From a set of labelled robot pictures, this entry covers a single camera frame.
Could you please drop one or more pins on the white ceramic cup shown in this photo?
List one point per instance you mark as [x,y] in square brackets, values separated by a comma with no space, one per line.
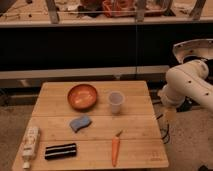
[115,100]

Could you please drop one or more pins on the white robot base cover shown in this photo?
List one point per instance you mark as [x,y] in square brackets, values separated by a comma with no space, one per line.
[202,48]

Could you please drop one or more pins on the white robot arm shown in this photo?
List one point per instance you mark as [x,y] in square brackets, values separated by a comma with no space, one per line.
[187,80]

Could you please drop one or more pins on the orange bowl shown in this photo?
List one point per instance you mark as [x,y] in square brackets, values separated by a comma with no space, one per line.
[82,96]

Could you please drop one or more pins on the blue sponge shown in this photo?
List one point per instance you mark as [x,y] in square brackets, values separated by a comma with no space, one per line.
[80,122]

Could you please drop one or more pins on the orange carrot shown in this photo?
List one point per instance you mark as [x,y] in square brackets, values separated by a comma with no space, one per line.
[115,148]

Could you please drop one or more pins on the wooden folding table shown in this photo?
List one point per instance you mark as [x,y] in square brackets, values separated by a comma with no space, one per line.
[141,145]

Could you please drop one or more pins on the black striped block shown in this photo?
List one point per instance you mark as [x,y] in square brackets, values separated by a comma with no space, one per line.
[61,151]

